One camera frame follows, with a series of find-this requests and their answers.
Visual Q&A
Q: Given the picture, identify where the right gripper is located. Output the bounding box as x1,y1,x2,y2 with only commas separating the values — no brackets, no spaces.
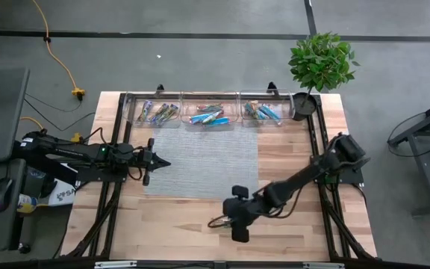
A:
207,185,254,244

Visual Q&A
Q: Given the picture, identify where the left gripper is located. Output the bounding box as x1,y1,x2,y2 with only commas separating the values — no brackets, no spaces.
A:
132,137,172,187

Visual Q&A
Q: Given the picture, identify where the granola bar purple green wrapper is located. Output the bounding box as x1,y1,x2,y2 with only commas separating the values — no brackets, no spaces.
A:
150,103,169,124
137,99,153,123
155,104,181,126

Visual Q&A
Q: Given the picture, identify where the granola bar blue red wrapper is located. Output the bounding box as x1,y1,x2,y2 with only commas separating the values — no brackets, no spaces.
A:
204,117,232,127
188,113,213,125

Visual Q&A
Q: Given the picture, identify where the grey woven mat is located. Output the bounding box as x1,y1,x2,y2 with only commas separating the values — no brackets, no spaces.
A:
143,125,260,200

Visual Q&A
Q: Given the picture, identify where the clear plastic bin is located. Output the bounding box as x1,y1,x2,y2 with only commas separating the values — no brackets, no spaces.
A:
180,90,240,131
122,90,183,130
238,88,296,128

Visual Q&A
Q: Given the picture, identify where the black desk base bar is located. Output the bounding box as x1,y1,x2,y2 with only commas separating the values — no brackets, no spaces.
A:
13,149,80,186

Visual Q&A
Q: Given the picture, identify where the white printed cardboard box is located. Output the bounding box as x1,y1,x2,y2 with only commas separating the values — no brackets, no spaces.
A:
48,178,78,208

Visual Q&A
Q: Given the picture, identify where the black plant pot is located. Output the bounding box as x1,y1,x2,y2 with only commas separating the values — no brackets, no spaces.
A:
291,91,319,123

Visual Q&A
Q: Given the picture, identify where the yellow white bottle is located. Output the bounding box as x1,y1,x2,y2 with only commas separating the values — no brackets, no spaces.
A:
16,193,39,214

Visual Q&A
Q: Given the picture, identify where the black computer mouse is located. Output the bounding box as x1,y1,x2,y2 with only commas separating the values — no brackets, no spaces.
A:
0,177,14,213

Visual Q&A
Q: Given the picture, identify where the green leafy plant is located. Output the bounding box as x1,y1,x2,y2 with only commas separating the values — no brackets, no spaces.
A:
287,31,361,109

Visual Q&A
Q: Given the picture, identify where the yellow extension cable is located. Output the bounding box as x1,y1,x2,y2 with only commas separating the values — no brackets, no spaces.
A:
19,116,84,145
31,0,87,101

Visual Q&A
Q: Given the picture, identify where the black floor cable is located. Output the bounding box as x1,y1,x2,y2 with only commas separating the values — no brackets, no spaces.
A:
23,98,97,132
23,92,85,114

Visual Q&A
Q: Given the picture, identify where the silver metal bracket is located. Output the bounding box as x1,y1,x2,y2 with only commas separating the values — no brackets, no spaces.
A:
302,262,346,269
93,261,137,269

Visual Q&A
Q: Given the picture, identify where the black side table cable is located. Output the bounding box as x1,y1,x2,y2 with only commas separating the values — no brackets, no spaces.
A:
386,111,430,158

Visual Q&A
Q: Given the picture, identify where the black side table frame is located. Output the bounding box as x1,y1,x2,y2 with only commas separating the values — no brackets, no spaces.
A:
386,93,430,218

